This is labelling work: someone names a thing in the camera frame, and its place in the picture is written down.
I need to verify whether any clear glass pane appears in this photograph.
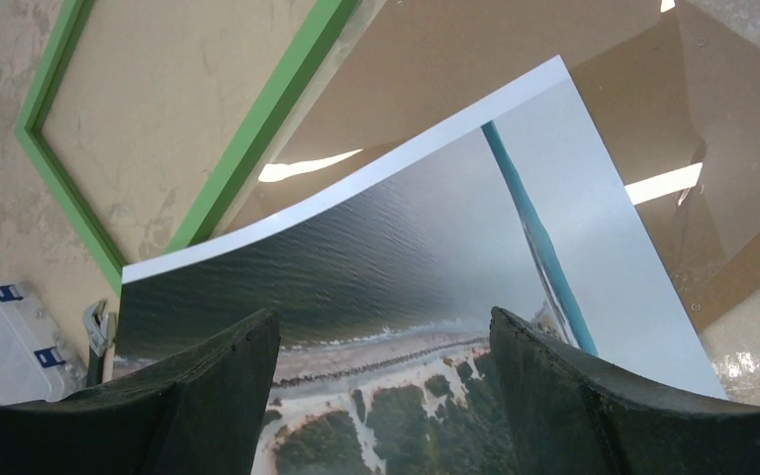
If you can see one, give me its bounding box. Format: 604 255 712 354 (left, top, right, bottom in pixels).
212 0 760 293

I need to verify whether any green picture frame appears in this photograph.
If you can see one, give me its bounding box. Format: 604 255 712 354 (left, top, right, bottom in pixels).
14 1 362 293

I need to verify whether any clear plastic organizer box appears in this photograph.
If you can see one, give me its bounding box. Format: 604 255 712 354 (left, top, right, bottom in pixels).
0 280 87 406

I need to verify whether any black adjustable wrench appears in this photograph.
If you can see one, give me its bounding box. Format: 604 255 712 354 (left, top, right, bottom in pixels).
82 299 117 388

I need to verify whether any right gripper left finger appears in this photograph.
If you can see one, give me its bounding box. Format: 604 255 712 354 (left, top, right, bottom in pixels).
0 310 280 474

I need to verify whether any brown frame backing board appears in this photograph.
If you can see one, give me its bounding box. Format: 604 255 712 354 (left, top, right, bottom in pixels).
222 0 760 335

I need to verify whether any landscape photo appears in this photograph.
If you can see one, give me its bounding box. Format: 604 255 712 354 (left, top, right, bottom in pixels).
114 56 725 474

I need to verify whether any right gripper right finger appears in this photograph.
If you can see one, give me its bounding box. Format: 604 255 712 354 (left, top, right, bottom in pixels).
490 307 760 474

